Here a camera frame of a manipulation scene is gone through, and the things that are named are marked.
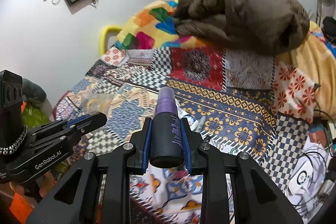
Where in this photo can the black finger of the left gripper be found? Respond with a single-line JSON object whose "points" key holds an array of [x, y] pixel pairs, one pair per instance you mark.
{"points": [[86, 123]]}

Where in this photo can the green patterned bag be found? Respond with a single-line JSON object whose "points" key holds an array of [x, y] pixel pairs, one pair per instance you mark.
{"points": [[34, 117]]}

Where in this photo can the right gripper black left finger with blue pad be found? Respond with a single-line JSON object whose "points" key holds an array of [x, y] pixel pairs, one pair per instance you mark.
{"points": [[139, 161]]}

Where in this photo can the dark grey cushion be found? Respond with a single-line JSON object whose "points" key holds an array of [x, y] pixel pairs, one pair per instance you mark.
{"points": [[33, 93]]}

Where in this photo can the clear plastic wrapper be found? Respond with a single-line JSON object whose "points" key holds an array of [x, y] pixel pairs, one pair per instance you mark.
{"points": [[92, 103]]}

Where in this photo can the yellow fleece blanket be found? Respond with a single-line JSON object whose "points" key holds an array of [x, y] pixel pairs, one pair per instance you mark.
{"points": [[315, 66]]}

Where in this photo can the multicolour blocks blanket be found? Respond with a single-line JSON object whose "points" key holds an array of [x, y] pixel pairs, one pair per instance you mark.
{"points": [[153, 28]]}

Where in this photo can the black purple spray bottle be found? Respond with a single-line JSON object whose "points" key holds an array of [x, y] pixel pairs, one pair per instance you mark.
{"points": [[166, 143]]}

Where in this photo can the orange box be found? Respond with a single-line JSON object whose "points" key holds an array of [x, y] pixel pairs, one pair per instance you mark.
{"points": [[21, 208]]}

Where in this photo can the colourful patchwork bedspread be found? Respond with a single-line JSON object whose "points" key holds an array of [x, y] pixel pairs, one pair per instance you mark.
{"points": [[245, 119]]}

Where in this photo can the white device with cables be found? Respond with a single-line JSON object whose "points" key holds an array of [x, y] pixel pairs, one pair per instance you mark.
{"points": [[307, 179]]}

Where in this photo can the brown puffy jacket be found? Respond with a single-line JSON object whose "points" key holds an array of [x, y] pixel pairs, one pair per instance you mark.
{"points": [[267, 27]]}

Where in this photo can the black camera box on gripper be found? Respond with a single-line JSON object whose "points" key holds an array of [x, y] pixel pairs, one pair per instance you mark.
{"points": [[11, 89]]}

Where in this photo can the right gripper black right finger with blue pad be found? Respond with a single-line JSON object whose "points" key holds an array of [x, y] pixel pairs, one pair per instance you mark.
{"points": [[190, 143]]}

